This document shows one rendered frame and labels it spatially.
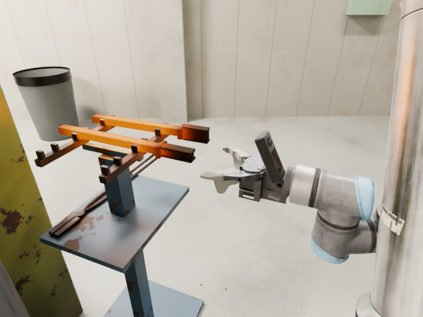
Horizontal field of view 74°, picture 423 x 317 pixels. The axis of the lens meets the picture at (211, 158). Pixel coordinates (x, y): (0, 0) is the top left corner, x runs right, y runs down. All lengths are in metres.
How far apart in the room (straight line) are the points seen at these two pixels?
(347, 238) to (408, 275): 0.26
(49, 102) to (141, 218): 2.40
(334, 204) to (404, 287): 0.23
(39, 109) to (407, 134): 3.11
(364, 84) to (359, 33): 0.61
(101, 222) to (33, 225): 0.31
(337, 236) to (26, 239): 1.00
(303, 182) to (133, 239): 0.51
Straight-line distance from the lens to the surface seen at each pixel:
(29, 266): 1.26
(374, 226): 0.75
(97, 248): 0.89
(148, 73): 3.49
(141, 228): 0.92
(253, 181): 0.67
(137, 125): 0.93
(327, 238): 0.70
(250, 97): 3.56
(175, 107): 3.40
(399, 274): 0.47
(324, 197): 0.64
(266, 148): 0.62
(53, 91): 3.18
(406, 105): 0.42
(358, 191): 0.64
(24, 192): 1.13
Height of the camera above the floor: 1.28
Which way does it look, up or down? 29 degrees down
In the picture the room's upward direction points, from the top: straight up
